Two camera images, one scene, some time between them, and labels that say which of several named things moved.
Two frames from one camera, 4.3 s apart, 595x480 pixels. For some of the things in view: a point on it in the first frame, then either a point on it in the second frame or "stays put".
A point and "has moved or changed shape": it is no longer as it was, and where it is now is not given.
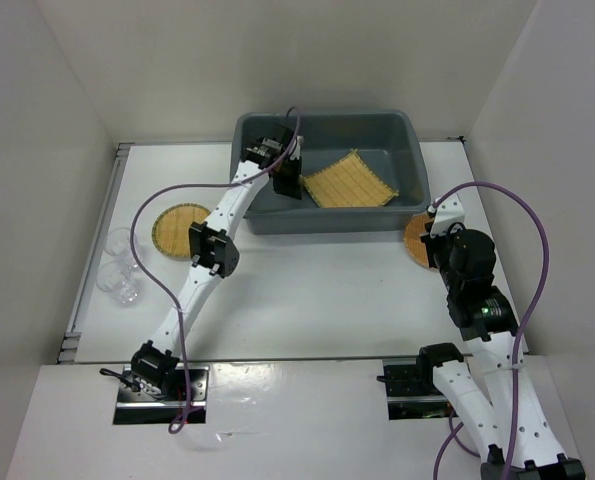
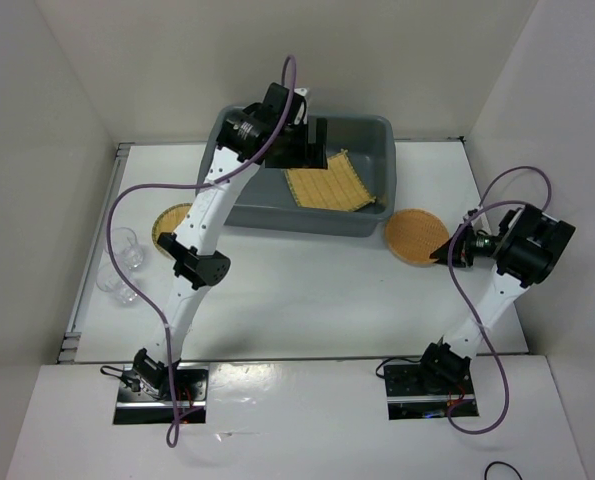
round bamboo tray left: x=170 y=230 stays put
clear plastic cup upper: x=118 y=244 stays put
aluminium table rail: x=67 y=352 stays put
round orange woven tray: x=415 y=247 has moved or changed shape
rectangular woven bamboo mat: x=348 y=181 has moved or changed shape
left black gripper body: x=287 y=180 -> x=295 y=151
